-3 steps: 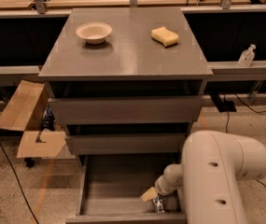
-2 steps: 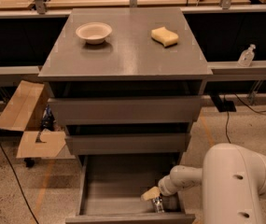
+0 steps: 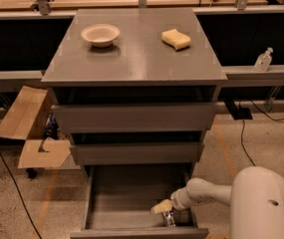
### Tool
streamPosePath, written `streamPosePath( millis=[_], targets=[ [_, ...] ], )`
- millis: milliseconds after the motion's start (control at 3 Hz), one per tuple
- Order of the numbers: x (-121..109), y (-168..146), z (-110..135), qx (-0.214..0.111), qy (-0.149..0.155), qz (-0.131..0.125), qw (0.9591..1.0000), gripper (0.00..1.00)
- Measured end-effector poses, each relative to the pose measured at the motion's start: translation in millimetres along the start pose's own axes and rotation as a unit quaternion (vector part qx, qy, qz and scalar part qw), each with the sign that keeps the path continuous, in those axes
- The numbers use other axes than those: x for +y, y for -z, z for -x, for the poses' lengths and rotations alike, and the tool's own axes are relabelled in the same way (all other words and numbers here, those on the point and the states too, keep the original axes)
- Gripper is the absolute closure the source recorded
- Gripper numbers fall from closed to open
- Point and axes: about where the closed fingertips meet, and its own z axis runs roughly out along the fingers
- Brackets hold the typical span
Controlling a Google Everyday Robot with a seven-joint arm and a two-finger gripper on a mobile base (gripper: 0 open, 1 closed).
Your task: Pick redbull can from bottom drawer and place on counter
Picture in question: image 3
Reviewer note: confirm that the grey metal shelf rail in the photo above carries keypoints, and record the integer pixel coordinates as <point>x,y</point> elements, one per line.
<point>247,76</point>

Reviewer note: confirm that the yellow sponge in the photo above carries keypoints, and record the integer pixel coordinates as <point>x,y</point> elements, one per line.
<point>176,39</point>

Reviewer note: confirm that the grey drawer cabinet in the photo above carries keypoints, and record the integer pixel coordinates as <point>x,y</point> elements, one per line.
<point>137,68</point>

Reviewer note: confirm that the clear sanitizer pump bottle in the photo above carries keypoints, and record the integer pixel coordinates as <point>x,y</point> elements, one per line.
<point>264,60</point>

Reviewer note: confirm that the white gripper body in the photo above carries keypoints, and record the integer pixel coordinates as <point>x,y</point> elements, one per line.
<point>178,199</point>

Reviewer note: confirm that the grey middle drawer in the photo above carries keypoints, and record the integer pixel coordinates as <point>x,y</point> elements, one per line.
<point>136,153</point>

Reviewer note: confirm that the silver blue redbull can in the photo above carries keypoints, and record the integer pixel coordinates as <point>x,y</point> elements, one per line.
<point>168,218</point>

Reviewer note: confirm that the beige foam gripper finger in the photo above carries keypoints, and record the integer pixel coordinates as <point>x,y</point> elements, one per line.
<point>161,207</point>

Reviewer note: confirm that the white paper bowl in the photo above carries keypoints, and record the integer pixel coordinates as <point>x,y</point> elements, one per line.
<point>100,35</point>

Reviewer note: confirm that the grey top drawer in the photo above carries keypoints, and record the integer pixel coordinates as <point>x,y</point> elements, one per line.
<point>134,118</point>

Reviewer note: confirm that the grey open bottom drawer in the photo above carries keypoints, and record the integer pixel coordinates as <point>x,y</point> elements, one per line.
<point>119,199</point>

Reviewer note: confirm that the open cardboard box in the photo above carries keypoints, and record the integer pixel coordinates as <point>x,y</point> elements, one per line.
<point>26,120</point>

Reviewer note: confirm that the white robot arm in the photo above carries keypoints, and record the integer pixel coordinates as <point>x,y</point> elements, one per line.
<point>255,198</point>

